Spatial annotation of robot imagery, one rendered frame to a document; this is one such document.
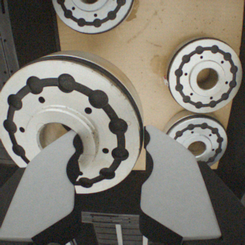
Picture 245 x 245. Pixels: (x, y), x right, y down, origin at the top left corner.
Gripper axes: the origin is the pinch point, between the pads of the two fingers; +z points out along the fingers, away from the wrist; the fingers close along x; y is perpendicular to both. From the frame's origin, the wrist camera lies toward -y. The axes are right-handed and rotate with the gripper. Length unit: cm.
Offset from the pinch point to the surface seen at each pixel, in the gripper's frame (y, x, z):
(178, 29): -5.8, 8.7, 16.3
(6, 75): -2.6, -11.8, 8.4
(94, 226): 39.3, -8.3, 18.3
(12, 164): 18.9, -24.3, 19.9
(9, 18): -8.3, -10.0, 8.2
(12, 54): -4.7, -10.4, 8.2
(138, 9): -8.5, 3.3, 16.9
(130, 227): 38.6, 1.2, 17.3
